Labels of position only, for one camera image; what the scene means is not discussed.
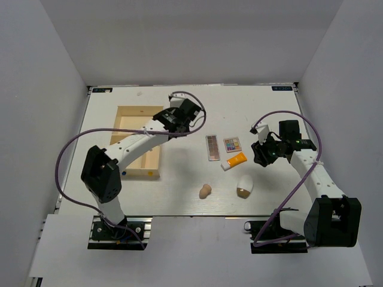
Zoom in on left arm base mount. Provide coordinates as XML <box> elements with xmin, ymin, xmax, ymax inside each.
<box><xmin>87</xmin><ymin>216</ymin><xmax>152</xmax><ymax>251</ymax></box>

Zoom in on orange sunscreen tube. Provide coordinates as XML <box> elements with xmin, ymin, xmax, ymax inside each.
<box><xmin>221</xmin><ymin>152</ymin><xmax>247</xmax><ymax>171</ymax></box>

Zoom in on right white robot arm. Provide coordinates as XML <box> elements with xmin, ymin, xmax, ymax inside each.
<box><xmin>250</xmin><ymin>120</ymin><xmax>361</xmax><ymax>248</ymax></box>

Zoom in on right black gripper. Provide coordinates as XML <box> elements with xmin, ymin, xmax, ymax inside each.
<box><xmin>251</xmin><ymin>132</ymin><xmax>285</xmax><ymax>167</ymax></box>

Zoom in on wooden compartment box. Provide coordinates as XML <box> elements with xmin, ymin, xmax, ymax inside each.
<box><xmin>110</xmin><ymin>105</ymin><xmax>163</xmax><ymax>180</ymax></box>

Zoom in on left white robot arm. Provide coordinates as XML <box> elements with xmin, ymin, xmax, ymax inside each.
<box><xmin>81</xmin><ymin>98</ymin><xmax>205</xmax><ymax>239</ymax></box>

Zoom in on long brown eyeshadow palette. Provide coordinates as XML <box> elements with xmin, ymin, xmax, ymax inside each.
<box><xmin>205</xmin><ymin>135</ymin><xmax>220</xmax><ymax>161</ymax></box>

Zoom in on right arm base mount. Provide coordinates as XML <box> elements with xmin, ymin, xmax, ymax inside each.
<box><xmin>244</xmin><ymin>208</ymin><xmax>309</xmax><ymax>254</ymax></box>

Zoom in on beige sponge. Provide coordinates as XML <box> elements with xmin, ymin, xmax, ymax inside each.
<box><xmin>199</xmin><ymin>184</ymin><xmax>212</xmax><ymax>199</ymax></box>

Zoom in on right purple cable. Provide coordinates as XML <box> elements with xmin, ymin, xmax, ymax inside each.
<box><xmin>253</xmin><ymin>110</ymin><xmax>323</xmax><ymax>248</ymax></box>

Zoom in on colourful square eyeshadow palette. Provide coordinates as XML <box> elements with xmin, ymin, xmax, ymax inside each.
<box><xmin>223</xmin><ymin>137</ymin><xmax>242</xmax><ymax>153</ymax></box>

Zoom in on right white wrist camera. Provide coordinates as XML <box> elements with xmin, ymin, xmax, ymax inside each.
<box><xmin>250</xmin><ymin>122</ymin><xmax>270</xmax><ymax>145</ymax></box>

